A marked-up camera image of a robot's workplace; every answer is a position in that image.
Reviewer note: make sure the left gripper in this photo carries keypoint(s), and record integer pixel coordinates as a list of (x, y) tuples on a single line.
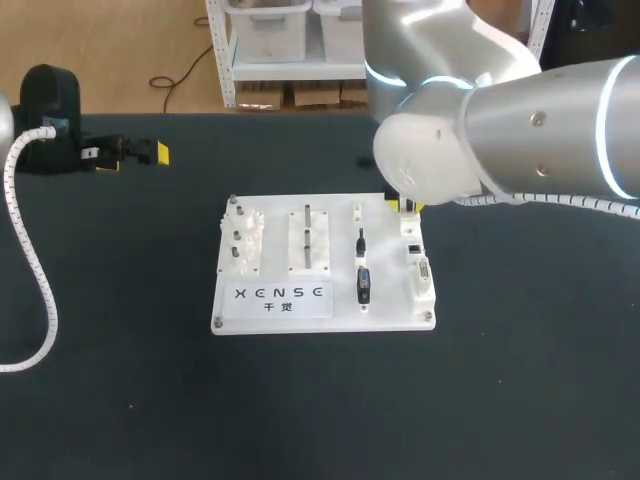
[(47, 100)]

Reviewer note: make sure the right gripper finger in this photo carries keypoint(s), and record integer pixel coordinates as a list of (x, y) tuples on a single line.
[(420, 206), (391, 202)]

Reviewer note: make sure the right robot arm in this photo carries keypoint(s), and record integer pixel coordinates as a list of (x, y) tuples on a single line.
[(525, 115)]

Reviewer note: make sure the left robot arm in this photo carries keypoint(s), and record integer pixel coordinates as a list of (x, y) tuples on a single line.
[(4, 125)]

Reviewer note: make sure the cardboard box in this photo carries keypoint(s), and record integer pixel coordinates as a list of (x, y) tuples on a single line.
[(316, 94), (356, 92), (260, 95)]

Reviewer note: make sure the white socket board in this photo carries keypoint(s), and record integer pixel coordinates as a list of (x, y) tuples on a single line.
[(320, 300)]

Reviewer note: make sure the white metal shelf rack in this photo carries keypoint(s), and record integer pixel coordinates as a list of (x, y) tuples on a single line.
[(227, 50)]

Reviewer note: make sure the translucent plastic storage bin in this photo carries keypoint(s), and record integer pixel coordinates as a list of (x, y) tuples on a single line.
[(342, 35), (277, 30)]

